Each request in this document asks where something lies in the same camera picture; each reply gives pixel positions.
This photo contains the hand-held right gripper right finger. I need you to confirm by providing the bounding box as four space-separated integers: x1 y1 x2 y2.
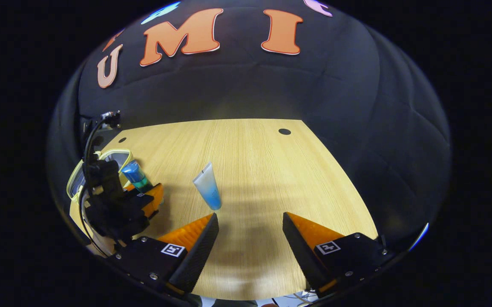
283 212 395 299

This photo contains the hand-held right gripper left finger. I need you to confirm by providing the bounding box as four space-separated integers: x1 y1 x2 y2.
116 213 220 297

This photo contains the blue skin care bottle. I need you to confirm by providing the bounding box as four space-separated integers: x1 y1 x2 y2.
121 161 153 192

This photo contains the blue translucent squeeze tube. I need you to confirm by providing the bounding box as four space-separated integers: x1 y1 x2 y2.
193 162 222 211

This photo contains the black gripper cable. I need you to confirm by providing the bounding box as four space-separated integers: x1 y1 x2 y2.
80 111 121 256

